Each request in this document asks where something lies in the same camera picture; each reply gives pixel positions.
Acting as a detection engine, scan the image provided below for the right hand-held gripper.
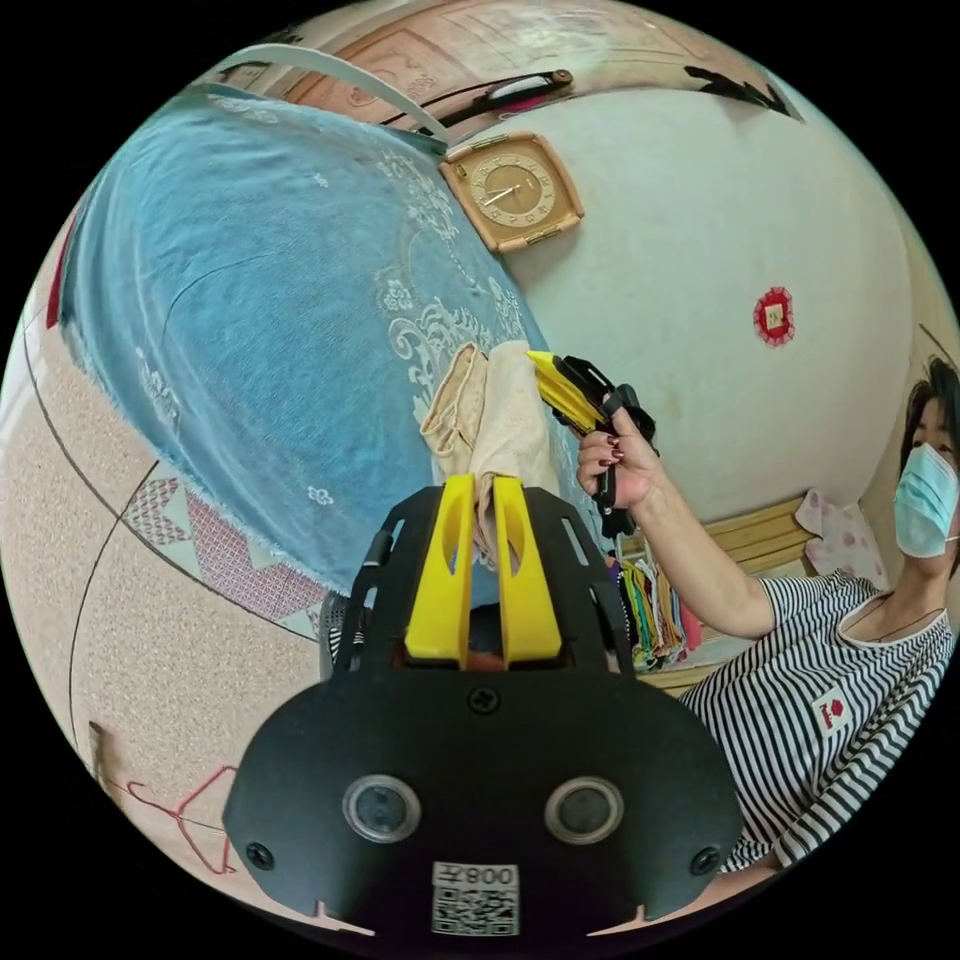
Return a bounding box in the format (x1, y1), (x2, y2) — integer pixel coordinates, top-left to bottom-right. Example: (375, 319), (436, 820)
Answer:
(526, 350), (663, 540)

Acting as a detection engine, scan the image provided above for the person's right hand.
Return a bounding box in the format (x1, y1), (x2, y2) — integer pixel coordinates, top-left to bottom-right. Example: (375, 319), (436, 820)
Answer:
(574, 410), (670, 514)

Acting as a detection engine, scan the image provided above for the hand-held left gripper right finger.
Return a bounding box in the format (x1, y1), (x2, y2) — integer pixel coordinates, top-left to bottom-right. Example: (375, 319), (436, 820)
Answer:
(491, 475), (562, 670)

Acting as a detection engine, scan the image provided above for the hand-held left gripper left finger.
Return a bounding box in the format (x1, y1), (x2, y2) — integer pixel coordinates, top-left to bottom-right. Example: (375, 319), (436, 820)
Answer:
(403, 473), (477, 663)

